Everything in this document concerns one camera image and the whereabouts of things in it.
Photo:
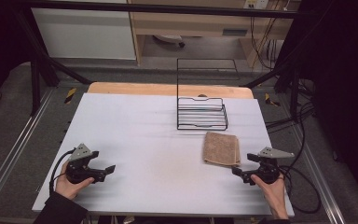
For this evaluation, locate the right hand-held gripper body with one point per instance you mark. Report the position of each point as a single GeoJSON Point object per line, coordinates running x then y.
{"type": "Point", "coordinates": [268, 171]}

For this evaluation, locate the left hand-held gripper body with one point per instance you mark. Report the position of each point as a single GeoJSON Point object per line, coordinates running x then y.
{"type": "Point", "coordinates": [78, 166]}

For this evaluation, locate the brown towel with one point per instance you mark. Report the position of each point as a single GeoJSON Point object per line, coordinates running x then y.
{"type": "Point", "coordinates": [221, 149]}

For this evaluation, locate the person's left hand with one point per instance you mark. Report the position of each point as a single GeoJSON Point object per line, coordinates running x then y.
{"type": "Point", "coordinates": [66, 187]}

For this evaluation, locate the person's right hand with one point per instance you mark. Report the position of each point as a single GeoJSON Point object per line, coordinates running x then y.
{"type": "Point", "coordinates": [275, 196]}

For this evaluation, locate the yellow black floor tape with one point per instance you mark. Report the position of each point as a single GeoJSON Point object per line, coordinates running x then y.
{"type": "Point", "coordinates": [70, 95]}
{"type": "Point", "coordinates": [271, 100]}

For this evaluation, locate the wooden table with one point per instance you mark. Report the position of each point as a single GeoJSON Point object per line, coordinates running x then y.
{"type": "Point", "coordinates": [155, 89]}

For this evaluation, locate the white cabinet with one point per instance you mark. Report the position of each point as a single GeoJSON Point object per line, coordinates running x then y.
{"type": "Point", "coordinates": [84, 34]}

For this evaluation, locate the office chair base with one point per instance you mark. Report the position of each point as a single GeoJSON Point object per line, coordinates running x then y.
{"type": "Point", "coordinates": [169, 39]}

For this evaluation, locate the light wooden desk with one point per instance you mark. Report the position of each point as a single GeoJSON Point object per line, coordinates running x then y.
{"type": "Point", "coordinates": [192, 23]}

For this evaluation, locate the white power outlet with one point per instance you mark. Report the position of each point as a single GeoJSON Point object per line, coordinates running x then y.
{"type": "Point", "coordinates": [256, 3]}

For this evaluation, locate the aluminium floor rail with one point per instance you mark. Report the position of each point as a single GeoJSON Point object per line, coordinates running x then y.
{"type": "Point", "coordinates": [15, 146]}
{"type": "Point", "coordinates": [320, 180]}

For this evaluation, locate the black metal frame stand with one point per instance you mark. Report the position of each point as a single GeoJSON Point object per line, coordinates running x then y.
{"type": "Point", "coordinates": [34, 81]}
{"type": "Point", "coordinates": [294, 90]}

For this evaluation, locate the black metal frame crossbar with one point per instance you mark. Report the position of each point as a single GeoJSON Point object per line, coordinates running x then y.
{"type": "Point", "coordinates": [155, 8]}

